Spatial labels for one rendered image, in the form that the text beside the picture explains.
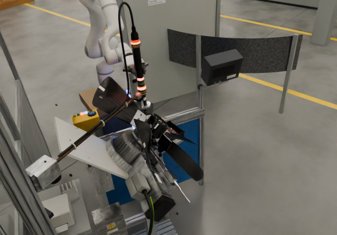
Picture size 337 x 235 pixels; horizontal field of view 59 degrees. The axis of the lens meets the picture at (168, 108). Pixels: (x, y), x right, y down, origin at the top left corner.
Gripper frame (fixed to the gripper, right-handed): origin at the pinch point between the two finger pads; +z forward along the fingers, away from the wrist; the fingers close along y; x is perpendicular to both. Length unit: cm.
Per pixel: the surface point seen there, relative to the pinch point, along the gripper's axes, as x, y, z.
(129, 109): -17.3, 8.7, 4.1
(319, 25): -113, -365, -216
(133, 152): -33.8, 13.3, 16.8
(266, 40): -55, -162, -101
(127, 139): -29.8, 13.9, 10.5
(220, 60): -24, -66, -32
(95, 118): -41, 24, -32
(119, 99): -11.6, 12.5, 1.4
